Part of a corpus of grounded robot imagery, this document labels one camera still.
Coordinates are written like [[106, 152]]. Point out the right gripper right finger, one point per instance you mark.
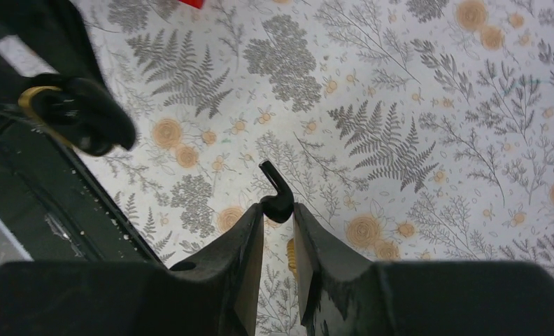
[[343, 293]]

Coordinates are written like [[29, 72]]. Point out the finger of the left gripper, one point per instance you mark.
[[55, 31]]

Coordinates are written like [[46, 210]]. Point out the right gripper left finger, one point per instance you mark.
[[212, 292]]

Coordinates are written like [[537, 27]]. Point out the black earbud case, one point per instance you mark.
[[78, 112]]

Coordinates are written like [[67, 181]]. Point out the black earbud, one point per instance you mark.
[[278, 207]]

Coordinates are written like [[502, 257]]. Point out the floral table mat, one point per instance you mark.
[[410, 130]]

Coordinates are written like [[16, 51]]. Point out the red box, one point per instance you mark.
[[198, 4]]

